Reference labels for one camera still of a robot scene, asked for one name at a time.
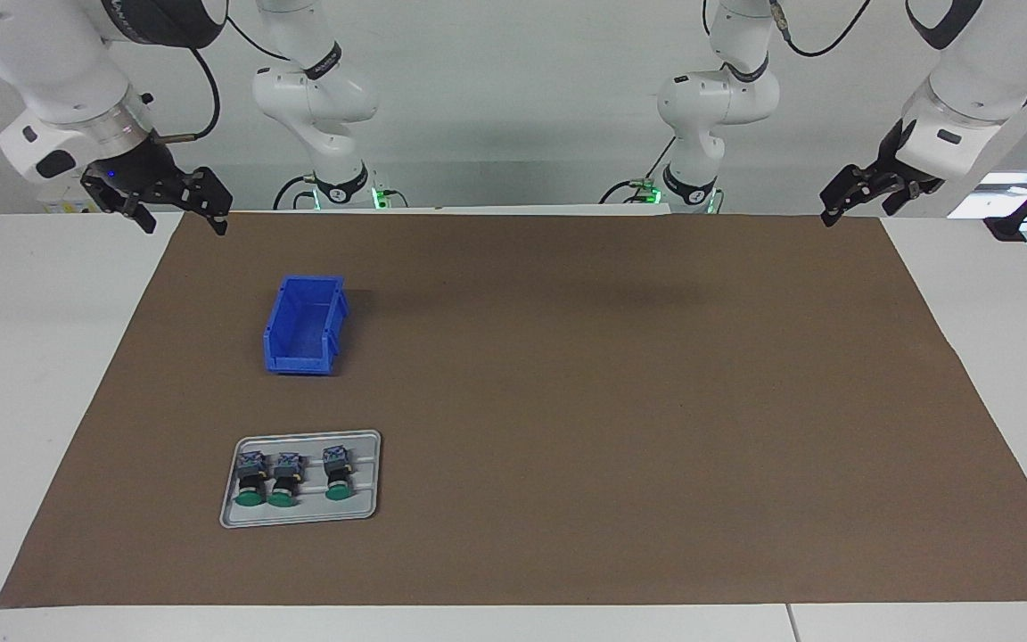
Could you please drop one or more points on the blue plastic storage bin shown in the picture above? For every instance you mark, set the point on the blue plastic storage bin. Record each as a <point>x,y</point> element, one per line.
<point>304,325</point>

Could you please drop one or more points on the green push button switch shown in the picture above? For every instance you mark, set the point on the green push button switch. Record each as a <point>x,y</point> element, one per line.
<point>285,481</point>
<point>251,481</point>
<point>337,473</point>

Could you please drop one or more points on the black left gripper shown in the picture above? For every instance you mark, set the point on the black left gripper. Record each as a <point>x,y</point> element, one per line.
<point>895,152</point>

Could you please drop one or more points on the grey metal tray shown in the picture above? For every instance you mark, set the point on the grey metal tray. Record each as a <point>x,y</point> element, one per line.
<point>362,464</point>

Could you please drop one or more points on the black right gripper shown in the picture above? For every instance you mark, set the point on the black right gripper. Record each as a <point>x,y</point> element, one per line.
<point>139,165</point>

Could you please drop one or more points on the white wall box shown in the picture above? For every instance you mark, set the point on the white wall box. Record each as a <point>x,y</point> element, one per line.
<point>68,206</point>

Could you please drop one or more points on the brown table mat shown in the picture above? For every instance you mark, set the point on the brown table mat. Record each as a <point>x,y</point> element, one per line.
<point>612,428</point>

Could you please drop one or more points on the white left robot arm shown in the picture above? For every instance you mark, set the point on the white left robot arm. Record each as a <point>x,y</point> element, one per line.
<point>968,80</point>

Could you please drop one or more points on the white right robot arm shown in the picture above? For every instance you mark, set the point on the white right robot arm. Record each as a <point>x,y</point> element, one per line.
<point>50,62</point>

